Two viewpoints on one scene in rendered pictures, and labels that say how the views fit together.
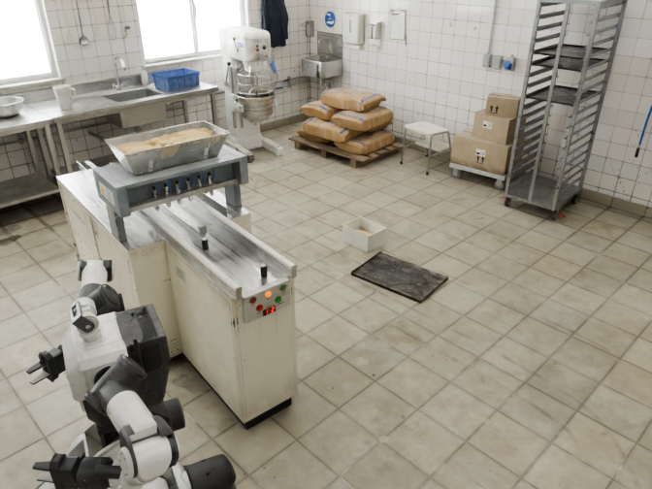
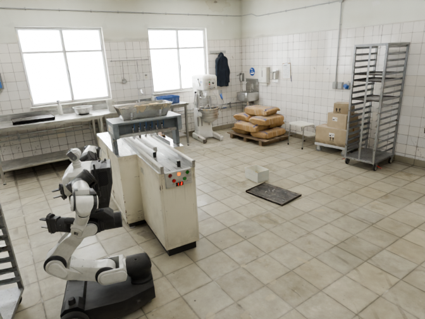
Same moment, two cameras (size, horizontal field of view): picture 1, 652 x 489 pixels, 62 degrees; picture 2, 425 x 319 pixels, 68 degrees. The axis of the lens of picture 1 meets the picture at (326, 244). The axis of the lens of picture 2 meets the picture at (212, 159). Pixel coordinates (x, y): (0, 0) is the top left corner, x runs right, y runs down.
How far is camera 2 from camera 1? 0.78 m
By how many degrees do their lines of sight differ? 15
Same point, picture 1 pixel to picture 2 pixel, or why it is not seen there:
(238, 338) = (162, 197)
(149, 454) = (82, 199)
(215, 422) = (153, 252)
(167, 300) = (136, 187)
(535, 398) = (339, 253)
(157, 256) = (132, 162)
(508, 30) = (345, 68)
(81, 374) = (67, 179)
